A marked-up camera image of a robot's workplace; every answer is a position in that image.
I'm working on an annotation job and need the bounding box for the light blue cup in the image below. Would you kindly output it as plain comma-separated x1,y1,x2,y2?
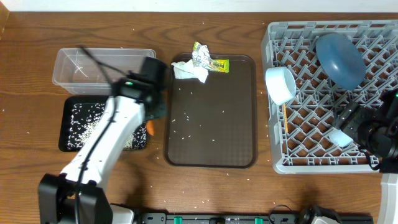
328,129,354,147

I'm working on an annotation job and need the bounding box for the dark blue plate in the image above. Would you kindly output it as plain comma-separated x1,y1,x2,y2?
316,33,366,90

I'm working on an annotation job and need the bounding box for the wooden chopstick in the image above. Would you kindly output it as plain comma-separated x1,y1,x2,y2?
282,103,289,134

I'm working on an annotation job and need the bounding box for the light blue rice bowl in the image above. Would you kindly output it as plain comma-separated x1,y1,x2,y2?
265,67,296,105

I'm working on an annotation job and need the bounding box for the yellow green candy wrapper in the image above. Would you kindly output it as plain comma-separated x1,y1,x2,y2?
209,59,229,73

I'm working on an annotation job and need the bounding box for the aluminium foil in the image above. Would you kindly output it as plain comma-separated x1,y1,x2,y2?
192,42,211,69

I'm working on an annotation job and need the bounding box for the white napkin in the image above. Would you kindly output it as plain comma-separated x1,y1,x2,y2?
171,60,208,83

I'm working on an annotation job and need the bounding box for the orange carrot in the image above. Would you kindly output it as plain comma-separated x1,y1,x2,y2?
146,121,155,136

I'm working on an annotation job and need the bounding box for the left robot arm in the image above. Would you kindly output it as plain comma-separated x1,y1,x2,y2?
38,57,167,223

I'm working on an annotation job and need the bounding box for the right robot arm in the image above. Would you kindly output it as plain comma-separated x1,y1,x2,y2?
332,89,397,223

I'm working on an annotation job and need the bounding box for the grey plastic dishwasher rack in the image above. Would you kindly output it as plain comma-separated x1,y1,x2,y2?
261,20,397,174

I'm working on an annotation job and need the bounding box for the black waste tray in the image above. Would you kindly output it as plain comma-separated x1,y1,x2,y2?
58,95,149,152

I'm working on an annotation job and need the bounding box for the dark brown serving tray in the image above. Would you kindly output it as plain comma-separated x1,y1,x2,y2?
164,54,257,169

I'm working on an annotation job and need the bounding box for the spilled white rice pile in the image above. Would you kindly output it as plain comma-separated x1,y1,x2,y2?
75,119,134,150

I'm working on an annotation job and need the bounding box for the clear plastic bin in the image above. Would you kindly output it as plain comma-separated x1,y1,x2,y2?
52,48,156,95

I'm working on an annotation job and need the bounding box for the black rail at table edge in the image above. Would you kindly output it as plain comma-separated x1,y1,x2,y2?
133,204,374,224

